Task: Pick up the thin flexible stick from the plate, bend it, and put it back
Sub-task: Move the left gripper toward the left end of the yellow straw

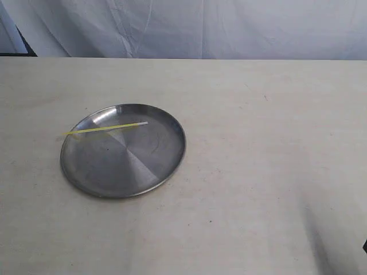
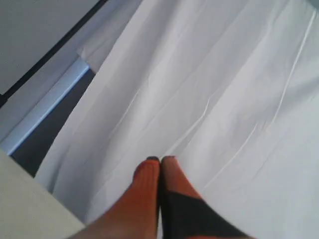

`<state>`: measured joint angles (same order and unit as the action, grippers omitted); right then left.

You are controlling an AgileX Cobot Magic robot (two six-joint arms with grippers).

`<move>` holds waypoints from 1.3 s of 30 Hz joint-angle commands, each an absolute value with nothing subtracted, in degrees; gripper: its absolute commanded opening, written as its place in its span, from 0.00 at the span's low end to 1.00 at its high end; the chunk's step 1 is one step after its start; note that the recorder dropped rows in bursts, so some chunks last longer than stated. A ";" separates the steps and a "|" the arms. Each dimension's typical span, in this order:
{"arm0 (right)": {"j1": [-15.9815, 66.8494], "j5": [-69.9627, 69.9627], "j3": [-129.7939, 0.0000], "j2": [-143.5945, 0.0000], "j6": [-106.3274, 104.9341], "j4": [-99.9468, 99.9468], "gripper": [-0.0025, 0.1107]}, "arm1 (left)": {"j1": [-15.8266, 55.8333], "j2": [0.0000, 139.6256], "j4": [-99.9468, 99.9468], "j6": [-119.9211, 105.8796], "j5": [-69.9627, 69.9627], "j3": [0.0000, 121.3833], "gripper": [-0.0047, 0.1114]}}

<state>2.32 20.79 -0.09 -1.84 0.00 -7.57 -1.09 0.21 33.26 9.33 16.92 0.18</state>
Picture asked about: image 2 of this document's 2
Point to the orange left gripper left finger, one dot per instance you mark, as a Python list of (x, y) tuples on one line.
[(135, 214)]

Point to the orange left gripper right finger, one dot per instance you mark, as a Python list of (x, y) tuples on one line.
[(184, 213)]

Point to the white wrinkled backdrop cloth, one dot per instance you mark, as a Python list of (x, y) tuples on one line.
[(229, 87)]

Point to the light blue frame bar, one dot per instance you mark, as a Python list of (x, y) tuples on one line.
[(43, 106)]

